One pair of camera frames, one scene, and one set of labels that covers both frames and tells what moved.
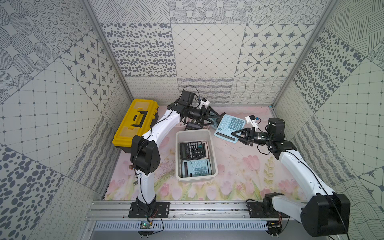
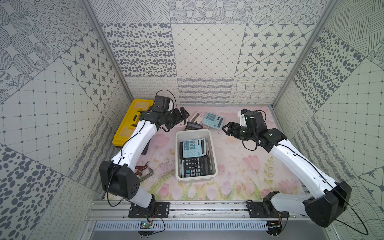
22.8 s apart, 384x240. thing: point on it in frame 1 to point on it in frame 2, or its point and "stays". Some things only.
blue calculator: [228, 124] to [194, 148]
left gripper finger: [212, 113] to [184, 113]
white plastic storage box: [194, 135] stays
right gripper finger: [250, 133] to [231, 125]
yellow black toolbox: [141, 117] stays
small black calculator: [194, 126] stays
